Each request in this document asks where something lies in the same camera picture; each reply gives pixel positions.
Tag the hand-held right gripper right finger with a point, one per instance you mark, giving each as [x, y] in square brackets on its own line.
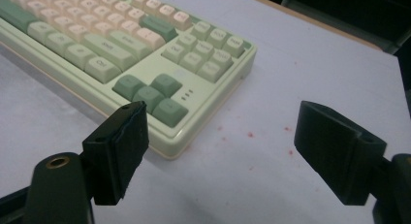
[336, 153]

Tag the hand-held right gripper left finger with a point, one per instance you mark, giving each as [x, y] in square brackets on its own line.
[119, 153]

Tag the green and cream keyboard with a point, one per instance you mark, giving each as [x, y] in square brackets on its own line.
[206, 88]

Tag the white board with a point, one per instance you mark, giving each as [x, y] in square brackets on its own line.
[290, 78]

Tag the black metal stand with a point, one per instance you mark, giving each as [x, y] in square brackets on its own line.
[349, 14]

